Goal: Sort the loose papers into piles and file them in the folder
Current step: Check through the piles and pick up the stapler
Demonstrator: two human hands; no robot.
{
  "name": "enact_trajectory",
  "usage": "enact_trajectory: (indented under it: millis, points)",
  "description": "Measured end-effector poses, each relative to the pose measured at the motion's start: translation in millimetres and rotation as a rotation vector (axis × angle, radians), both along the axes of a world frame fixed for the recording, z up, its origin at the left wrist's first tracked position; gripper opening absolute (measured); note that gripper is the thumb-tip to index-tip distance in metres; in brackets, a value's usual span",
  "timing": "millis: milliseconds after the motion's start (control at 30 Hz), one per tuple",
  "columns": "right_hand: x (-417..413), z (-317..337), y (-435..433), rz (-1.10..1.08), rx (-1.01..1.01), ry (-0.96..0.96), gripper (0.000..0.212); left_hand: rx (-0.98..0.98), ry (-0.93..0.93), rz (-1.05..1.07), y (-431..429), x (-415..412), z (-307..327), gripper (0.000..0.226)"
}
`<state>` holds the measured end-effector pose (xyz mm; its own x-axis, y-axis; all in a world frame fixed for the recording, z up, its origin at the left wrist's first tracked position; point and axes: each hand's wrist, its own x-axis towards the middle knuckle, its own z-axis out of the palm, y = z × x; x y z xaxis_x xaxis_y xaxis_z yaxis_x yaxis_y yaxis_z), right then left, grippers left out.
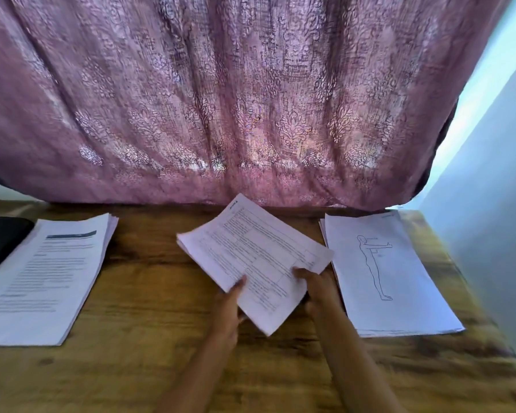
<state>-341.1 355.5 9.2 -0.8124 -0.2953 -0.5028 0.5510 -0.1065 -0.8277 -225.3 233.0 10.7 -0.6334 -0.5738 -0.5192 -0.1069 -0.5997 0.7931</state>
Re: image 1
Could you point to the person's right hand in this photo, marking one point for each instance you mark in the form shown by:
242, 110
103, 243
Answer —
321, 290

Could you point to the person's left hand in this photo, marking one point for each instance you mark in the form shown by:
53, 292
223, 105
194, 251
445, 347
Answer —
226, 312

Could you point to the stack of table-printed sheets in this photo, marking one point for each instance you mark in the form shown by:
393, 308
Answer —
249, 253

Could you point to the body figure paper stack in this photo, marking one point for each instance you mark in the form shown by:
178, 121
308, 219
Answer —
387, 279

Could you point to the stack with dark header bar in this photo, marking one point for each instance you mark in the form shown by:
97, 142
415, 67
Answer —
43, 279

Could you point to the black folder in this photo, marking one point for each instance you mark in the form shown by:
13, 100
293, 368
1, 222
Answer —
0, 241

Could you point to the person's left forearm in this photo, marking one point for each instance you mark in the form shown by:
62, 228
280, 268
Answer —
198, 378

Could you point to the person's right forearm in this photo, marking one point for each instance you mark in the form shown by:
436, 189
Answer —
357, 365

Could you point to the pink patterned curtain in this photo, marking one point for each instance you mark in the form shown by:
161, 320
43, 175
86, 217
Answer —
232, 90

